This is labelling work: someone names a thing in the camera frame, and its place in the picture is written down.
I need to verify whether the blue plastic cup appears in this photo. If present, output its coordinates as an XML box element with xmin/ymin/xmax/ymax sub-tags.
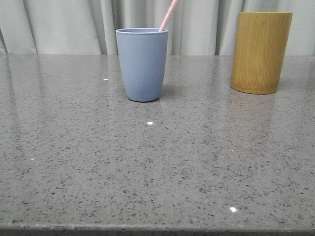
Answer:
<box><xmin>116</xmin><ymin>28</ymin><xmax>168</xmax><ymax>102</ymax></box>

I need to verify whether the bamboo wooden cup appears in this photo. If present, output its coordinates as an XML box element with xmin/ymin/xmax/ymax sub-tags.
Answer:
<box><xmin>230</xmin><ymin>11</ymin><xmax>293</xmax><ymax>94</ymax></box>

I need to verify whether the grey-white curtain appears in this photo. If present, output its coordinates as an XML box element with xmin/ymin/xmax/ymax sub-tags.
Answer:
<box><xmin>0</xmin><ymin>0</ymin><xmax>315</xmax><ymax>56</ymax></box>

